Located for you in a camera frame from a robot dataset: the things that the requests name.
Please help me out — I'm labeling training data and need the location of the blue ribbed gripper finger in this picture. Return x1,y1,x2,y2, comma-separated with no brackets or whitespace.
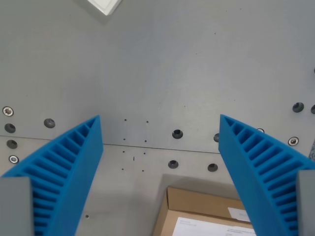
0,115,104,236
218,114,315,236

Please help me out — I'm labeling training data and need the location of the small white sticker label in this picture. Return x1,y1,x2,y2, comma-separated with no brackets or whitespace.
227,206,250,223

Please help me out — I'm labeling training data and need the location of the brown cardboard box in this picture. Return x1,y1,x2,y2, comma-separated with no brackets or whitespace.
152,186,257,236

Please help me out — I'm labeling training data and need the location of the grey speckled object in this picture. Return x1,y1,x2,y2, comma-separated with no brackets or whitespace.
308,139,315,161

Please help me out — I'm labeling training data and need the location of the white printed paper sheet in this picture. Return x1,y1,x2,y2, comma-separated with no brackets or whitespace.
173,216,257,236

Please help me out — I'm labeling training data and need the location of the white wall socket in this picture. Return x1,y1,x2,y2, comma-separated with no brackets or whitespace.
83,0,123,16

